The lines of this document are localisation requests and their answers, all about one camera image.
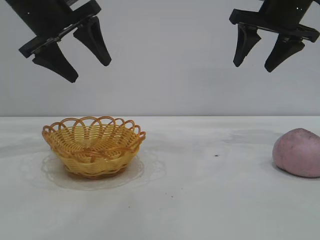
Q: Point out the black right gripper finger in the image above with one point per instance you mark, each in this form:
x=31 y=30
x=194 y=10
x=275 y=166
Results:
x=282 y=53
x=243 y=45

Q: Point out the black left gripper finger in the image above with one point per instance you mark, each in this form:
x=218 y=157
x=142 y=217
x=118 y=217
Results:
x=96 y=40
x=56 y=62

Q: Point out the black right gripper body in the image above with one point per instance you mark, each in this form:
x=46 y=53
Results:
x=280 y=16

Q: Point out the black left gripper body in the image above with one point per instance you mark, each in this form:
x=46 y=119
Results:
x=50 y=17

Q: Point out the yellow woven plastic basket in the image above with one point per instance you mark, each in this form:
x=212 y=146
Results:
x=92 y=150

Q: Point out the pink peach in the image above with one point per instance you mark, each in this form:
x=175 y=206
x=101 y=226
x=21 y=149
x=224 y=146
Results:
x=297 y=152

